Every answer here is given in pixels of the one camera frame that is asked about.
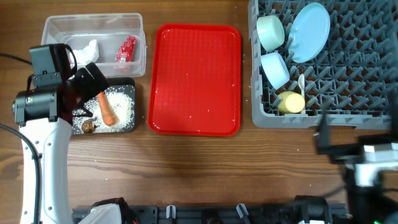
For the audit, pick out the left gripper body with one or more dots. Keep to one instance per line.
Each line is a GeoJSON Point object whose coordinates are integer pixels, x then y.
{"type": "Point", "coordinates": [88, 88]}

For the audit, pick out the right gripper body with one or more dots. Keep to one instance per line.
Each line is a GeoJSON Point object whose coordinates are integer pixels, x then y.
{"type": "Point", "coordinates": [344, 154]}

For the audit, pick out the white napkin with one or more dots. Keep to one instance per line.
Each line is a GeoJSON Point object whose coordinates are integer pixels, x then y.
{"type": "Point", "coordinates": [88, 54]}

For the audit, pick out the white rice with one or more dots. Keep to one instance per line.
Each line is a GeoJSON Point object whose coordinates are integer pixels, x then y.
{"type": "Point", "coordinates": [122, 107]}

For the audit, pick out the orange carrot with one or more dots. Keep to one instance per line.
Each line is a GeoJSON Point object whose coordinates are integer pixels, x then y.
{"type": "Point", "coordinates": [108, 116]}

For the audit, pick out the brown food ball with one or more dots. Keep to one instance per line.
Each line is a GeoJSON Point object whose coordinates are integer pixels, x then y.
{"type": "Point", "coordinates": [88, 127]}

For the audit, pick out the red snack wrapper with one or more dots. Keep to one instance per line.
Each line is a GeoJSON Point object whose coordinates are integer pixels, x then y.
{"type": "Point", "coordinates": [125, 53]}

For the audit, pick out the yellow plastic cup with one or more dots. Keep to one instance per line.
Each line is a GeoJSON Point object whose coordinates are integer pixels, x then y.
{"type": "Point", "coordinates": [291, 102]}

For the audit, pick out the white plastic spoon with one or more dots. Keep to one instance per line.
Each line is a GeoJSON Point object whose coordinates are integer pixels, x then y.
{"type": "Point", "coordinates": [301, 83]}

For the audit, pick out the light blue bowl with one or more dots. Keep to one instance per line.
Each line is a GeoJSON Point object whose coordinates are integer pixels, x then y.
{"type": "Point", "coordinates": [275, 69]}

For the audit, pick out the light blue plate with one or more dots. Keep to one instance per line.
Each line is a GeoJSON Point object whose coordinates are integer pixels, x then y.
{"type": "Point", "coordinates": [309, 32]}

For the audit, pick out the green bowl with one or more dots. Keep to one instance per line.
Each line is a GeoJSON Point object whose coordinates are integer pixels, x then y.
{"type": "Point", "coordinates": [271, 32]}

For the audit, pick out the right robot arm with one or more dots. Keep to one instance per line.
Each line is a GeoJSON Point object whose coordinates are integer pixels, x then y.
{"type": "Point", "coordinates": [365, 204]}

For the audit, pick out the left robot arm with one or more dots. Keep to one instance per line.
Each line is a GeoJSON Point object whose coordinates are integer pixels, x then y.
{"type": "Point", "coordinates": [44, 115]}

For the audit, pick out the grey dishwasher rack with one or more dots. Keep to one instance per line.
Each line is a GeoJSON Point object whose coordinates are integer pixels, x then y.
{"type": "Point", "coordinates": [352, 75]}

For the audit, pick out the black tray bin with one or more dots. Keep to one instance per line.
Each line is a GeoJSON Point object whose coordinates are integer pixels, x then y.
{"type": "Point", "coordinates": [130, 93]}

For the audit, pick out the clear plastic bin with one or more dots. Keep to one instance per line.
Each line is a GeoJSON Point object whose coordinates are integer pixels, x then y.
{"type": "Point", "coordinates": [110, 31]}

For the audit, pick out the red serving tray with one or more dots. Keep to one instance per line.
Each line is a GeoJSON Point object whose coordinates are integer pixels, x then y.
{"type": "Point", "coordinates": [196, 80]}

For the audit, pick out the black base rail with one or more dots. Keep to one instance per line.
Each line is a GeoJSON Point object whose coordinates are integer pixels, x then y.
{"type": "Point", "coordinates": [266, 214]}

